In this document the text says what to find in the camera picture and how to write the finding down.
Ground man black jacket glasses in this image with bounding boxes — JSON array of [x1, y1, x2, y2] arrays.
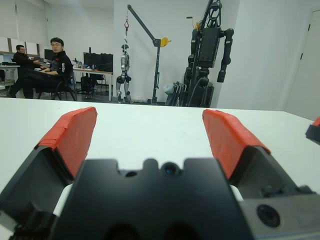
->
[[23, 37, 75, 100]]

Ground black office chair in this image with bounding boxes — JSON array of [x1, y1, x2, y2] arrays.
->
[[37, 69, 78, 102]]

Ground grey door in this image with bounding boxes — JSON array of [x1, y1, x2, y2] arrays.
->
[[287, 8, 320, 122]]

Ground grey hoist crane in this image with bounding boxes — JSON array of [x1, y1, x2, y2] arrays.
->
[[123, 4, 172, 105]]

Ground white office desk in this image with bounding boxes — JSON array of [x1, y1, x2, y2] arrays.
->
[[72, 67, 114, 102]]

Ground seated man dark clothes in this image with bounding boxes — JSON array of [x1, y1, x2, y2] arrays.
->
[[8, 44, 42, 98]]

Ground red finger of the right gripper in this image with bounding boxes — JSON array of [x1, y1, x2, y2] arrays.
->
[[305, 116, 320, 145]]

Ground black computer tower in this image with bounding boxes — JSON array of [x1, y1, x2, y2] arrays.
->
[[81, 76, 95, 92]]

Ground large black humanoid robot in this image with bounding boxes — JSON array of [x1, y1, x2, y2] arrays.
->
[[183, 0, 235, 108]]

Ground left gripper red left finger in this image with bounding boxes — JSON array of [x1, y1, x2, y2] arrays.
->
[[0, 106, 98, 226]]

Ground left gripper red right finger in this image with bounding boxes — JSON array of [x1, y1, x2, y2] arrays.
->
[[201, 108, 317, 201]]

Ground silver humanoid robot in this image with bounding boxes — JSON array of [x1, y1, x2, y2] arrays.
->
[[115, 44, 133, 104]]

